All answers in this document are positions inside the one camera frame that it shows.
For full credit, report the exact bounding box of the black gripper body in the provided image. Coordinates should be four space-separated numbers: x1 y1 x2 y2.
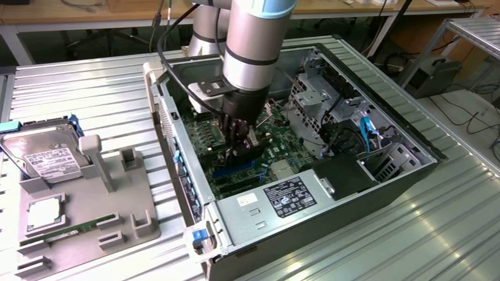
221 86 269 124

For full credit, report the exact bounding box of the graphics card with black cooler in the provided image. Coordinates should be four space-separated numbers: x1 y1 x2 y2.
224 139 270 173

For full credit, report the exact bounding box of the green Dell motherboard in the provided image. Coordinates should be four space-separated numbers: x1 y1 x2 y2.
181 99 325 197

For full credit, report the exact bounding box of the blue expansion slot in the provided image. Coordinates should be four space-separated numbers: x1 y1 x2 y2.
212 163 254 179

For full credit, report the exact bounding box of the silver chipset heat sink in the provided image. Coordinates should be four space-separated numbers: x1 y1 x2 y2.
270 162 297 180

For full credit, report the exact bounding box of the short black expansion slot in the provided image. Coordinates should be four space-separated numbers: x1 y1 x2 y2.
220 183 262 196
216 174 261 189

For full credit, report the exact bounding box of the silver drive cage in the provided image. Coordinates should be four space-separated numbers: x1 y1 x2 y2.
290 71 354 118

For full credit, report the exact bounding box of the silver power supply with label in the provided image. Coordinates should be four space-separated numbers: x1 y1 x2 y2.
216 170 337 246

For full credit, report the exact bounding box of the black plastic cover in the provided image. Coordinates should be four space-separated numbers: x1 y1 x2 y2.
312 154 380 201

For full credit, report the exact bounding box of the open black PC case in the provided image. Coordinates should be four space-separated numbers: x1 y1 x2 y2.
142 43 450 281

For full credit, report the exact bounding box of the silver disk bay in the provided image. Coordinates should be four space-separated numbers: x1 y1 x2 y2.
358 140 434 183

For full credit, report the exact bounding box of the black office chair base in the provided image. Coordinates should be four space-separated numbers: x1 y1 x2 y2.
64 28 152 58

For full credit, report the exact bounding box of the grey parts rack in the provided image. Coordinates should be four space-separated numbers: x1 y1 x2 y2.
13 135 162 279

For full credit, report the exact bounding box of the silver hard disk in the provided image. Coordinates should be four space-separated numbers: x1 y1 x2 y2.
1 125 85 184

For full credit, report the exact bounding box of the black equipment box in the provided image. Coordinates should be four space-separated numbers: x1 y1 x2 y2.
405 57 462 100

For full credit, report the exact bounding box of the silver CPU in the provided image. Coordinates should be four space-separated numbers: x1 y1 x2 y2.
25 200 65 232

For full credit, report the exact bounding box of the green RAM stick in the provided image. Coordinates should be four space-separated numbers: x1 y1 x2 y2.
18 220 101 246

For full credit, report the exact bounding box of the blue disk carrier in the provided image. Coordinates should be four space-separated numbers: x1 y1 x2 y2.
0 113 85 140

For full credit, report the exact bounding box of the wooden desk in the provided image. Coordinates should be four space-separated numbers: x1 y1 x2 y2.
0 0 492 67

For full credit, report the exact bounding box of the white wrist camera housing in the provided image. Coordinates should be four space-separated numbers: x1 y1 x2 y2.
185 80 234 114

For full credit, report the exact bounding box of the black power wire bundle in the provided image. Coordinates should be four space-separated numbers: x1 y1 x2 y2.
322 121 366 155

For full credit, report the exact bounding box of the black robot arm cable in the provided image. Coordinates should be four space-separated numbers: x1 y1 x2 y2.
157 0 228 116

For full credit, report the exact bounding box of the blue flat data wire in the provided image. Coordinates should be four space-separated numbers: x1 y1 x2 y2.
361 116 376 153

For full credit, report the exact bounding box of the aluminium frame table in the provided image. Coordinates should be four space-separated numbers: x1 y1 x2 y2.
397 18 500 88

